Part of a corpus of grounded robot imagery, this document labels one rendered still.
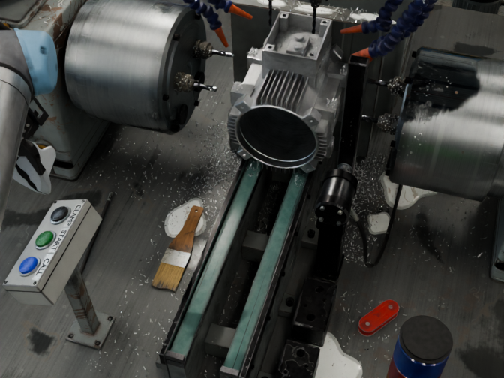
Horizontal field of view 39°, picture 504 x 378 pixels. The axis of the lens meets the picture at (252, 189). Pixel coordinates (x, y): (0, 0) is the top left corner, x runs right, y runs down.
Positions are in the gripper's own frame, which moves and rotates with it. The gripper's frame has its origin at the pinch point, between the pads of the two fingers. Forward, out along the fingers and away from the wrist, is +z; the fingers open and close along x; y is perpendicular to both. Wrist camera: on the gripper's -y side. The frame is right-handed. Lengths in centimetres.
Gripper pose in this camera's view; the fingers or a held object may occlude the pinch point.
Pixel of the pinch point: (40, 191)
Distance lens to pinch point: 111.9
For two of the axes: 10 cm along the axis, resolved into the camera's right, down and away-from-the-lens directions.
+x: -8.8, 0.3, 4.7
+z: 3.6, 6.8, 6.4
